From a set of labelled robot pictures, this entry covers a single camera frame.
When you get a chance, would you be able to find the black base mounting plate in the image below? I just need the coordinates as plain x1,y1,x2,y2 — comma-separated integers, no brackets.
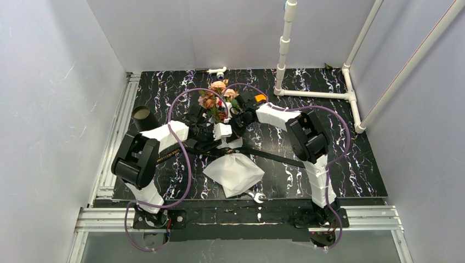
129,198,350,245

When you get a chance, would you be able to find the small white pipe fitting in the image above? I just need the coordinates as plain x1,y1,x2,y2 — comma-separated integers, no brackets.
195,66,228,81

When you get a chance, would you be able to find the black cylindrical vase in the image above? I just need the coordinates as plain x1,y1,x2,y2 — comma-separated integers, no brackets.
131,105,161,133

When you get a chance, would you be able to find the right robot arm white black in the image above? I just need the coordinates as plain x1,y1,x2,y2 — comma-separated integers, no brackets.
229,92,343,226

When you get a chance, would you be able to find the purple cable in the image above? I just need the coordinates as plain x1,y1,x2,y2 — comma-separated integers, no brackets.
124,88,230,253
222,82,351,250

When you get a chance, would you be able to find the pink orange flower bunch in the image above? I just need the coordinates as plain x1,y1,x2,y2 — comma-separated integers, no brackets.
198,79,241,123

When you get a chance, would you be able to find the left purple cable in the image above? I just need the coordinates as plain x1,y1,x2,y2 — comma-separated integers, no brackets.
124,88,230,253

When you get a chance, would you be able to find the aluminium frame rail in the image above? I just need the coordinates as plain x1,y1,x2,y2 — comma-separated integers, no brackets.
70,68,405,262

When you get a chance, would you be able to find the black ribbon gold lettering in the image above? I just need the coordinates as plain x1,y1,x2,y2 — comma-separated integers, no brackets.
156,143,306,168

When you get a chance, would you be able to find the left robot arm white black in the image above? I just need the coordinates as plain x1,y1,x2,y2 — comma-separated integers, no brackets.
111,106,219,228

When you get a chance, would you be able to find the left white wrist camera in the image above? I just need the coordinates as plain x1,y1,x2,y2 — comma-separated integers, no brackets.
213,123,233,141

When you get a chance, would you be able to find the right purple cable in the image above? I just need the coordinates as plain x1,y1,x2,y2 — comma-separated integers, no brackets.
222,82,351,250

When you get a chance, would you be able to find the orange round object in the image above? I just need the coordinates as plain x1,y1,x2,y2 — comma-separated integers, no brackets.
254,94,268,104

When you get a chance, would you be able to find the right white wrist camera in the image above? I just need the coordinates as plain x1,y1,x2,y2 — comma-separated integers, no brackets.
217,101,233,123

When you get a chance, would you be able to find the silver open-end wrench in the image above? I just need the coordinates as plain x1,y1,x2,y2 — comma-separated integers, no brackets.
245,190,266,204

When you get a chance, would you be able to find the white pvc pipe frame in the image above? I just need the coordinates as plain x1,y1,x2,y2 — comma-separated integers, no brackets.
273,0,465,134

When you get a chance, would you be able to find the white wrapping paper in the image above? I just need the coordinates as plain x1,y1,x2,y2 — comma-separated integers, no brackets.
203,152,265,198

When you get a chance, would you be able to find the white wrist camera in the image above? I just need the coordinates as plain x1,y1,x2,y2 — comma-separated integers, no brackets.
213,123,233,141
217,101,233,123

